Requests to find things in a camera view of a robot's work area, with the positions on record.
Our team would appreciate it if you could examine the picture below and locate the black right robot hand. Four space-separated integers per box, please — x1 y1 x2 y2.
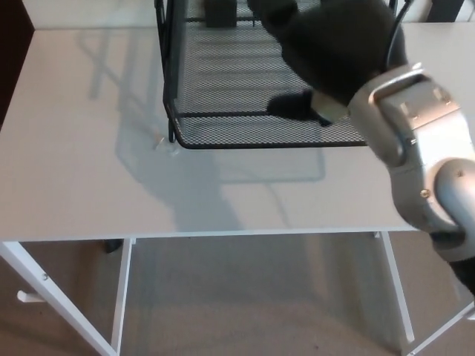
246 0 407 128

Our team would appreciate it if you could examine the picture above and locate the black metal file tray rack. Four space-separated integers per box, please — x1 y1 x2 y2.
153 0 180 144

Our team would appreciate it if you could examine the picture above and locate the dark brown cabinet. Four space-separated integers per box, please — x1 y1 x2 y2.
0 0 37 129

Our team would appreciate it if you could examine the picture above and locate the black mesh file tray layer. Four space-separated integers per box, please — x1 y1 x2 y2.
163 0 373 151

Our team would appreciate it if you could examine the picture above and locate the black block behind tray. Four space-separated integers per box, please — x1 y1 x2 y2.
206 0 238 28

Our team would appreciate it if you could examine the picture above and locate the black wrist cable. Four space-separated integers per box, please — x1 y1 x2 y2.
385 0 413 68

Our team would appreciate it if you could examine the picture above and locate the white table leg frame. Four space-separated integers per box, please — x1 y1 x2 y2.
372 231 475 356
0 237 137 356

